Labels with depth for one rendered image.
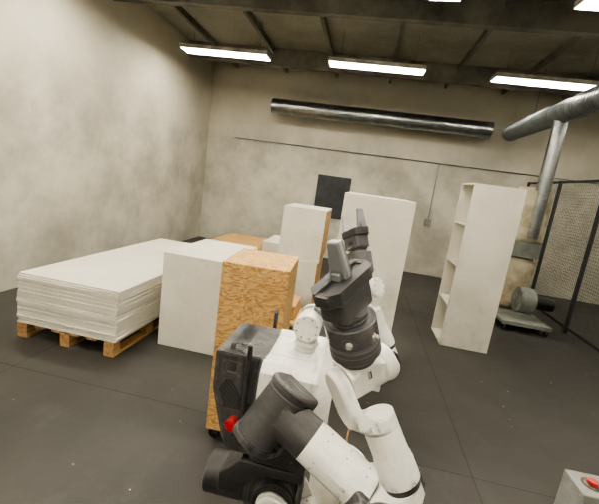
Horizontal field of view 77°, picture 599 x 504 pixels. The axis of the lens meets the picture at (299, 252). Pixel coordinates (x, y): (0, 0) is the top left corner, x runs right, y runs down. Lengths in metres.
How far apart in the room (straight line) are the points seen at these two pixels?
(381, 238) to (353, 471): 2.65
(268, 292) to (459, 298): 3.22
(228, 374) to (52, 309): 3.24
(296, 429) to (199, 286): 3.02
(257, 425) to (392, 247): 2.66
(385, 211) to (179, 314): 2.19
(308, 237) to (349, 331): 4.52
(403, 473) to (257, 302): 1.74
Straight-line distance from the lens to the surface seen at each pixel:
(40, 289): 4.16
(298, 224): 5.10
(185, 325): 3.92
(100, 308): 3.79
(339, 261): 0.57
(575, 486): 1.76
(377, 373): 0.68
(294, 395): 0.80
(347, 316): 0.58
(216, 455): 1.26
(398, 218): 3.29
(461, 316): 5.17
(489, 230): 5.02
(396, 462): 0.75
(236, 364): 0.98
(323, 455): 0.81
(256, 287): 2.33
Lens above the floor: 1.80
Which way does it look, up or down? 11 degrees down
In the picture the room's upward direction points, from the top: 8 degrees clockwise
